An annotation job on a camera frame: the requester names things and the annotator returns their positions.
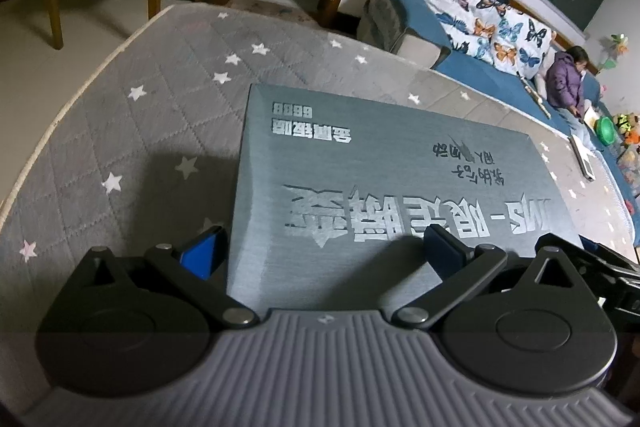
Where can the white remote control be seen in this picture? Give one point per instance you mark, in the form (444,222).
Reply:
(584,162)

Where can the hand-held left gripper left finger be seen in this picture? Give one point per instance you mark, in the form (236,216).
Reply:
(201,253)

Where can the grey box with silver lettering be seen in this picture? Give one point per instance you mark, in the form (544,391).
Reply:
(375,187)

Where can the blue sofa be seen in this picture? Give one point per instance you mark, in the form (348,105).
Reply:
(400,12)

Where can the colourful pinwheel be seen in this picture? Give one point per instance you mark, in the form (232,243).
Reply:
(615,49)

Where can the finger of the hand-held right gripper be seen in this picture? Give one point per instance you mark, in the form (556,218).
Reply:
(600,264)

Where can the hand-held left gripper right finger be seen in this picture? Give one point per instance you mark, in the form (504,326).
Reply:
(442,248)

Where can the plush bear toy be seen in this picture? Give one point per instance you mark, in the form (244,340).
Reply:
(627,127)

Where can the green bowl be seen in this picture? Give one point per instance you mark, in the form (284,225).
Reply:
(606,131)

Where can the wooden stick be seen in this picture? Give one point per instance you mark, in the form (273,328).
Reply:
(534,96)

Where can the grey star-print desktop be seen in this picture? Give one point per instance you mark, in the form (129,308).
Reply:
(150,97)

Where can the butterfly print blanket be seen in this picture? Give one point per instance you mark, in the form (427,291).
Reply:
(490,27)

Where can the printed doormat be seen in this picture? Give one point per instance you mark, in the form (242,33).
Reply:
(270,7)

